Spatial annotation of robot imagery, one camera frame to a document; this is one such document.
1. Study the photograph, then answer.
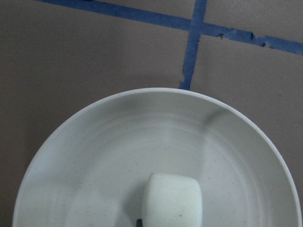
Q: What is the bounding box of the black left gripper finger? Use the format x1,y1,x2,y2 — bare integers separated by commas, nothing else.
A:
136,219,143,227

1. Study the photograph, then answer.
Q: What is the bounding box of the cream round plate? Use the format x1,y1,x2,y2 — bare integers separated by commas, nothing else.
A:
13,88,303,227

